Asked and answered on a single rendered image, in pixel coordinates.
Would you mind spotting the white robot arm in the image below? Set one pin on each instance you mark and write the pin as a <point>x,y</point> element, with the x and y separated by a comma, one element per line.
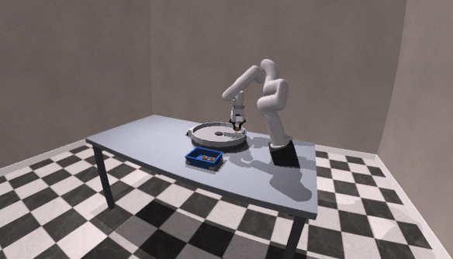
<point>275,101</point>

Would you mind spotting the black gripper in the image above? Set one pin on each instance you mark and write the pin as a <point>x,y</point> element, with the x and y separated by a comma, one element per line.
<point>233,117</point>

